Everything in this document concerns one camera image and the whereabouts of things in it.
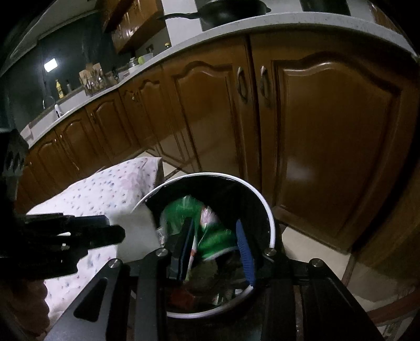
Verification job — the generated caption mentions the wooden utensil holder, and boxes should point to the wooden utensil holder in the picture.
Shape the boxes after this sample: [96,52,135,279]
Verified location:
[79,62,107,96]

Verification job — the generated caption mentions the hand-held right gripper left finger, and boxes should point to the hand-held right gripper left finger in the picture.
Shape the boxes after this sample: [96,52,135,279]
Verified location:
[44,216,197,341]

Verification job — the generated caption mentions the metal cabinet handle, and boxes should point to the metal cabinet handle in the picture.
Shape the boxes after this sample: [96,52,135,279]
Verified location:
[237,67,248,100]
[259,66,271,105]

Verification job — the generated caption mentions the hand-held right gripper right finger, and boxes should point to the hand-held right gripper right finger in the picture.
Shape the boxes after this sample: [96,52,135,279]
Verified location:
[235,219,384,341]

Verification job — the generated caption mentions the green drink can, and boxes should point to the green drink can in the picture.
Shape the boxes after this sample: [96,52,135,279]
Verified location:
[160,196,238,261]

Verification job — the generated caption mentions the orange snack wrapper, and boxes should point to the orange snack wrapper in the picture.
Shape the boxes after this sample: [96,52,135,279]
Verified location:
[169,285,197,309]

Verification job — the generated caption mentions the brown wooden base cabinet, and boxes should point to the brown wooden base cabinet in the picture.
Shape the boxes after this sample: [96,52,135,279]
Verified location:
[15,33,420,259]

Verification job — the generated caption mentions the brown wooden upper cabinet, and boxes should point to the brown wooden upper cabinet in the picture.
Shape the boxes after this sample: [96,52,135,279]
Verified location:
[97,0,165,55]

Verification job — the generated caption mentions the white dotted printed tablecloth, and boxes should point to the white dotted printed tablecloth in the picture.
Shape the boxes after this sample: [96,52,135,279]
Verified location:
[26,157,163,323]

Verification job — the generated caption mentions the white round trash bin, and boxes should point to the white round trash bin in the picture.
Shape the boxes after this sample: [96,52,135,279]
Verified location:
[116,172,274,319]

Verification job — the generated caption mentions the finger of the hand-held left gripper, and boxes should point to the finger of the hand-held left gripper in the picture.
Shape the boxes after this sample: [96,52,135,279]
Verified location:
[56,214,126,250]

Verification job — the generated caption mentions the olive snack packet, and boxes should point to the olive snack packet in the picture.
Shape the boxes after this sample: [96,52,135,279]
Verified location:
[187,259,224,292]

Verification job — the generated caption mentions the black frying pan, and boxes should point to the black frying pan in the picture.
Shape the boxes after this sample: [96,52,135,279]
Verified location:
[157,0,271,28]

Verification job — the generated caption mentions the white kitchen countertop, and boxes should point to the white kitchen countertop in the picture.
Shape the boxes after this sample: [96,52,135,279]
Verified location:
[20,11,417,145]

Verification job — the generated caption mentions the person's left hand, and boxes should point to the person's left hand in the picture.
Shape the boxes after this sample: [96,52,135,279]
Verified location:
[0,279,50,341]

